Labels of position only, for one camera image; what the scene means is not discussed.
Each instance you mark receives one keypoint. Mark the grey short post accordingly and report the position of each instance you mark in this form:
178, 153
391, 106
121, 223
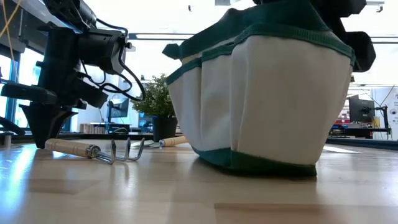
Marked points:
7, 140

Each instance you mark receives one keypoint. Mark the black slanted bar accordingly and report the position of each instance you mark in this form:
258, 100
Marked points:
11, 125

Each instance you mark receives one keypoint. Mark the artificial plant in black pot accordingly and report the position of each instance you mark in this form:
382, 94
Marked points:
158, 102

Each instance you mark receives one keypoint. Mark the wooden slat crate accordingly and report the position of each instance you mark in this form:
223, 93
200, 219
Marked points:
91, 128

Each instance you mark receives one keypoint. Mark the computer monitor on stand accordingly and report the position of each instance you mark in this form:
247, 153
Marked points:
119, 109

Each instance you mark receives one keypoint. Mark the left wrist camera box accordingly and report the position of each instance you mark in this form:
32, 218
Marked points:
102, 49

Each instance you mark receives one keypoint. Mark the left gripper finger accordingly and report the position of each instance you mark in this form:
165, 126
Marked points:
43, 124

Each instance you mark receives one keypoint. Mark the black computer monitor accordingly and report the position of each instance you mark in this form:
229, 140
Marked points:
360, 109

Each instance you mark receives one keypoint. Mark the linear ceiling light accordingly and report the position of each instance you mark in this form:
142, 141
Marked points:
161, 36

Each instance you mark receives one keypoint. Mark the beige green-trimmed gardening bag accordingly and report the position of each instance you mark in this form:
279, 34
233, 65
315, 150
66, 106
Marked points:
273, 102

